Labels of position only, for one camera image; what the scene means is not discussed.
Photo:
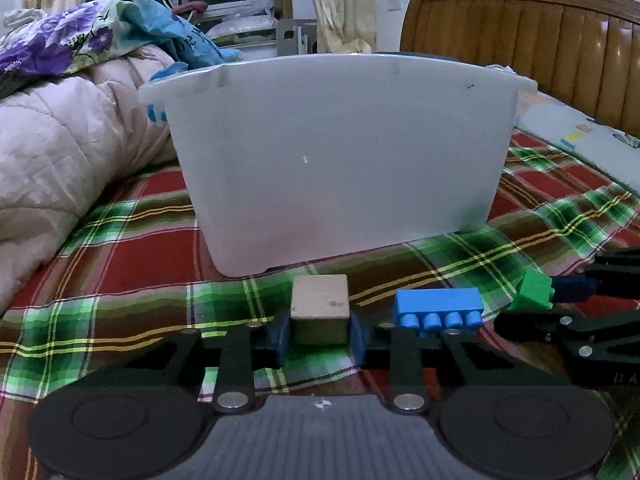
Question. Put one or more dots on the patterned light blue pillow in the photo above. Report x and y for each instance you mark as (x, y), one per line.
(608, 149)

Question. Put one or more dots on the folding chair with red seat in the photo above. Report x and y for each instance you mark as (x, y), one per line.
(191, 11)

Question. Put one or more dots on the pink quilted comforter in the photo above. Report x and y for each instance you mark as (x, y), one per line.
(62, 143)

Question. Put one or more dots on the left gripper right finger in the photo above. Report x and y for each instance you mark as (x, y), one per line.
(396, 351)

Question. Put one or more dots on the tan wooden cube block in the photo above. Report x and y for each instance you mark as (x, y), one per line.
(320, 310)

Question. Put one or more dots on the red green plaid bedsheet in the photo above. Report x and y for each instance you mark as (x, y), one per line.
(136, 269)

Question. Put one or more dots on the grey cabinet by window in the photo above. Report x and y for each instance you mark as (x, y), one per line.
(296, 37)

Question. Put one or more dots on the white plastic storage bin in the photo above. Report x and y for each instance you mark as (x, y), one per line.
(307, 157)

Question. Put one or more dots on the purple floral blue blanket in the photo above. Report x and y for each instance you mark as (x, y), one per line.
(96, 32)

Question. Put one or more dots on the blue toy building block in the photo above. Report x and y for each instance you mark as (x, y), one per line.
(432, 311)

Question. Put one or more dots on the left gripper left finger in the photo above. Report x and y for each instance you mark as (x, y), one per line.
(245, 349)

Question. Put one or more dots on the wooden headboard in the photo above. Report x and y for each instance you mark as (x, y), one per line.
(584, 53)

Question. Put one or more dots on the green toy building block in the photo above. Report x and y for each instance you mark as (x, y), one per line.
(534, 292)

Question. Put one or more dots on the white crumpled garment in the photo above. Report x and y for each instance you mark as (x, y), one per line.
(20, 17)

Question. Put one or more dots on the white pillow on sill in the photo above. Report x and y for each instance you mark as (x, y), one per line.
(245, 30)

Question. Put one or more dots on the right beige curtain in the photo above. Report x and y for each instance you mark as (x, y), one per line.
(346, 26)

